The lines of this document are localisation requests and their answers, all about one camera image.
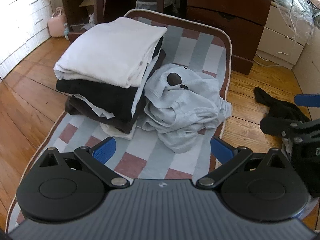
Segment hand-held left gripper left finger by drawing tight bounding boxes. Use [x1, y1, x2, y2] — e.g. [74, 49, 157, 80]
[37, 137, 130, 189]

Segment white cable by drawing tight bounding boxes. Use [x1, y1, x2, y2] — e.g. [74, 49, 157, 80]
[254, 0, 300, 67]

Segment cream waffle folded sweater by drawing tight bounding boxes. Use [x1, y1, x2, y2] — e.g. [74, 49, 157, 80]
[54, 17, 167, 88]

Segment white drawer cabinet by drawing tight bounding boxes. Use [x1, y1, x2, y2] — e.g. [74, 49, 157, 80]
[0, 0, 59, 79]

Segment white plastic bag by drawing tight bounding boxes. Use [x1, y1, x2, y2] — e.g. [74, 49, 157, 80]
[71, 14, 95, 32]

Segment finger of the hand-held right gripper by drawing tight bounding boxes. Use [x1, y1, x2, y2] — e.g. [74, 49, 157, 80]
[260, 117, 304, 137]
[294, 94, 320, 108]

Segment white low cabinet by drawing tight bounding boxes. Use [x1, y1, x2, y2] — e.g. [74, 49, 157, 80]
[256, 1, 313, 69]

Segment cream plain folded garment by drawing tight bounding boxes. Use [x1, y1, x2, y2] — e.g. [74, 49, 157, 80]
[100, 122, 137, 140]

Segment open cardboard box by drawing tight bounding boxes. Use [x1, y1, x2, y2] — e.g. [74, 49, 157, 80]
[79, 0, 95, 15]

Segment checked rug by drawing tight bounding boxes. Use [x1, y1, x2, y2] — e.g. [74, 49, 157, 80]
[5, 9, 233, 233]

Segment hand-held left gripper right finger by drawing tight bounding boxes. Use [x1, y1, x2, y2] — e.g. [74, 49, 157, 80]
[196, 136, 293, 189]

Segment clear plastic bags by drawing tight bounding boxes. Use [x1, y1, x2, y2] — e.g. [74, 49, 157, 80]
[272, 0, 320, 43]

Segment black folded garment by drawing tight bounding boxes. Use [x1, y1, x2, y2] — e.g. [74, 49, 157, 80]
[56, 36, 167, 120]

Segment black crumpled cloth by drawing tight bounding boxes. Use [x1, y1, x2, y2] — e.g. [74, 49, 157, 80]
[254, 87, 312, 123]

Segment bin with white liner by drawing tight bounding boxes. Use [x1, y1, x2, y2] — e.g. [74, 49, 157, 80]
[136, 0, 175, 14]

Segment beige furniture panel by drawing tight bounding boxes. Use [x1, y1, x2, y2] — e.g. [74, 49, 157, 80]
[292, 25, 320, 100]

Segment pink bag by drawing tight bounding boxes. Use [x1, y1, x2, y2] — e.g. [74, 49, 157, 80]
[47, 7, 68, 38]

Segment grey printed t-shirt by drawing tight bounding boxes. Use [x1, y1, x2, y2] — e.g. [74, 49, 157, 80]
[139, 64, 232, 153]

